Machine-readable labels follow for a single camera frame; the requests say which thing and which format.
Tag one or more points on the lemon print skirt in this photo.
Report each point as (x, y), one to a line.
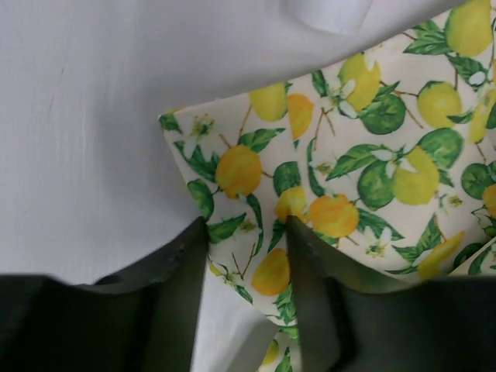
(387, 156)

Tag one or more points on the white metal clothes rack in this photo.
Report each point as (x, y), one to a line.
(343, 17)

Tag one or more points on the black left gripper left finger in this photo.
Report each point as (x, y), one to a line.
(140, 318)

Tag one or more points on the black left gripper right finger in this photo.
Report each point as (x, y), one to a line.
(353, 318)

